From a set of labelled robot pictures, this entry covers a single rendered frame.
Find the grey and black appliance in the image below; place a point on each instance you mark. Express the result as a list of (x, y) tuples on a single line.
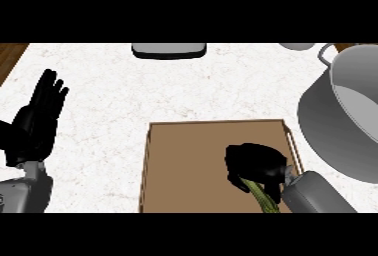
[(169, 50)]

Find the brown wooden tray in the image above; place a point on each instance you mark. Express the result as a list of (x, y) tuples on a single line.
[(208, 166)]

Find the green squash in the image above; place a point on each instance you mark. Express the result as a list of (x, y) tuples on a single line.
[(264, 198)]

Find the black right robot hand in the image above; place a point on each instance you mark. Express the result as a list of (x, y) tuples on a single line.
[(259, 163)]

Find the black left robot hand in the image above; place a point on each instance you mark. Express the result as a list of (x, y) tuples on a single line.
[(35, 126)]

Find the large grey pot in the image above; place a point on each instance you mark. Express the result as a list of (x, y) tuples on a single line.
[(345, 113)]

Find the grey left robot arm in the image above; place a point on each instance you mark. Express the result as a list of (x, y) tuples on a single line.
[(23, 193)]

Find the small grey round object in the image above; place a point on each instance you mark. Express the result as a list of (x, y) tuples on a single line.
[(298, 46)]

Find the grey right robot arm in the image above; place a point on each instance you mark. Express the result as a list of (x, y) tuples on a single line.
[(312, 193)]

